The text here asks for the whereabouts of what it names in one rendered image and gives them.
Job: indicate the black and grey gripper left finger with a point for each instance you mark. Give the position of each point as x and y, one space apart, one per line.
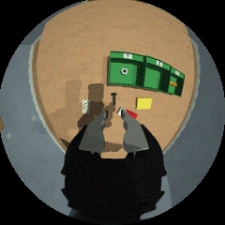
90 139

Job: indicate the white domino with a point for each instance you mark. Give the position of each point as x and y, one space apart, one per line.
85 105

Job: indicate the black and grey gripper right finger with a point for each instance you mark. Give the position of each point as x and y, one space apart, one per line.
139 140

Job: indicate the green rack of bins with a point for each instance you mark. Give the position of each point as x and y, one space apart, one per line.
158 73

